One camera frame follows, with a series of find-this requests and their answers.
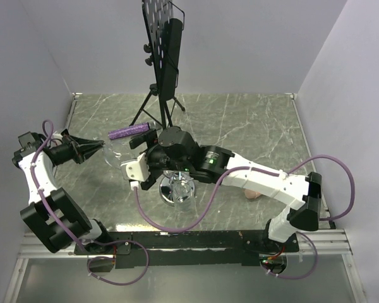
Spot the purple glitter microphone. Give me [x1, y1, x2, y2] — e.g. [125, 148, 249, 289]
[108, 121, 162, 140]

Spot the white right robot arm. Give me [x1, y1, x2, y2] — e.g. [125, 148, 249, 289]
[121, 126, 322, 252]

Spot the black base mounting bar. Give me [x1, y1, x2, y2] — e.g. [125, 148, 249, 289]
[87, 230, 299, 269]

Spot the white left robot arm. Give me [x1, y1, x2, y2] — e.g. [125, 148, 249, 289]
[12, 130, 112, 254]

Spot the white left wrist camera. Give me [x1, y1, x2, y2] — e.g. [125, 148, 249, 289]
[51, 129, 68, 141]

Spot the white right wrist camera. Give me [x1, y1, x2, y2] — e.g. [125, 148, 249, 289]
[119, 153, 150, 188]

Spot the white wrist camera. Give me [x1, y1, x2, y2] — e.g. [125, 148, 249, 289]
[119, 153, 150, 188]
[51, 129, 68, 141]

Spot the clear wine glass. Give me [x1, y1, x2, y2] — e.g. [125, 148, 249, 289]
[172, 181, 195, 212]
[102, 139, 136, 169]

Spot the chrome wine glass rack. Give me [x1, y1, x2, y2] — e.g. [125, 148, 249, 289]
[159, 170, 196, 207]

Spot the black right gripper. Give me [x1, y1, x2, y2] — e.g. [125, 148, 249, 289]
[130, 129, 191, 191]

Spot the black music stand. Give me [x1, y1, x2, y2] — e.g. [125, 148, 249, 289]
[130, 1, 186, 129]

